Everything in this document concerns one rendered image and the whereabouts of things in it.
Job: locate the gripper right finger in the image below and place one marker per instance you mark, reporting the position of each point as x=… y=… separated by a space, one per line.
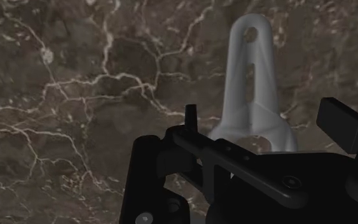
x=343 y=127

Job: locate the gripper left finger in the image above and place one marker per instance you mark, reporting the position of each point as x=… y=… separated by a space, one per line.
x=178 y=145

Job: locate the grey kitchen tool with holes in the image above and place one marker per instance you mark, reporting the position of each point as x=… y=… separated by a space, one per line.
x=253 y=93

